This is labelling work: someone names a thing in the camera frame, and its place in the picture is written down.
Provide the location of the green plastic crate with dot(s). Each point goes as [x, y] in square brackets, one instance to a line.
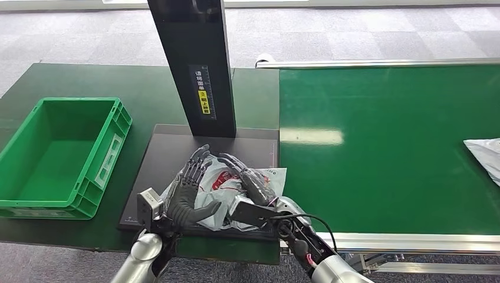
[58, 164]

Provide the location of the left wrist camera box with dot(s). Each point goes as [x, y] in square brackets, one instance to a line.
[149, 203]

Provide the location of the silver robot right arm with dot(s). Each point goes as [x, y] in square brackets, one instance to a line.
[336, 271]

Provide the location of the yellow warning sticker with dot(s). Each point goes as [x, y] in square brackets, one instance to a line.
[204, 102]

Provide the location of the flat grey QR-code package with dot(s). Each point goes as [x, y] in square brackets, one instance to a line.
[486, 156]

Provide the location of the white conveyor roller end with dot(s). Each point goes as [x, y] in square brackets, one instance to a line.
[265, 58]

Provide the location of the thick aluminium conveyor rail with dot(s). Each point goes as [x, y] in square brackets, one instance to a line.
[410, 243]

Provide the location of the clear crate label holder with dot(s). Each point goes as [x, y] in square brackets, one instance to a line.
[109, 160]

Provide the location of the thin aluminium conveyor rail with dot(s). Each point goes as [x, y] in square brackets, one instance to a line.
[371, 63]

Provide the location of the grey red-print package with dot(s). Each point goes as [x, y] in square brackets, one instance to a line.
[211, 195]

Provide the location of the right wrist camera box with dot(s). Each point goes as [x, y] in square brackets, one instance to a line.
[252, 213]

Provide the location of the black scanner column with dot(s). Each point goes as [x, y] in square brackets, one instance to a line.
[195, 39]

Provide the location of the grey conveyor support frame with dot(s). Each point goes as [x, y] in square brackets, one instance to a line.
[390, 265]

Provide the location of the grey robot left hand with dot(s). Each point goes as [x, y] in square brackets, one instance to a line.
[183, 203]

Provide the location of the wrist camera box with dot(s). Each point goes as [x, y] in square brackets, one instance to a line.
[252, 213]
[149, 203]

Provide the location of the black scanner base plate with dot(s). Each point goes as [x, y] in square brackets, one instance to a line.
[164, 156]

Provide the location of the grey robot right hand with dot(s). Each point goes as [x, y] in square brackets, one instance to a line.
[256, 189]

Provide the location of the black ruler label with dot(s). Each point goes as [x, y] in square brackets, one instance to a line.
[199, 80]

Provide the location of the green conveyor belt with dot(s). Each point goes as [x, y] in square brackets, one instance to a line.
[371, 175]

